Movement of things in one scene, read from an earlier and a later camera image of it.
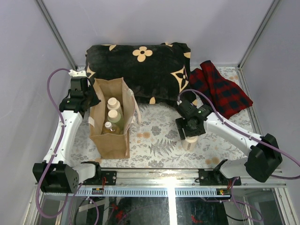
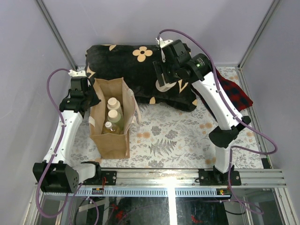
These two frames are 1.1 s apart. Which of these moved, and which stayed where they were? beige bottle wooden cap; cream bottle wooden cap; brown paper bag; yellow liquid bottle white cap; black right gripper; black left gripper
Moved: black right gripper; cream bottle wooden cap
Stayed: beige bottle wooden cap; yellow liquid bottle white cap; brown paper bag; black left gripper
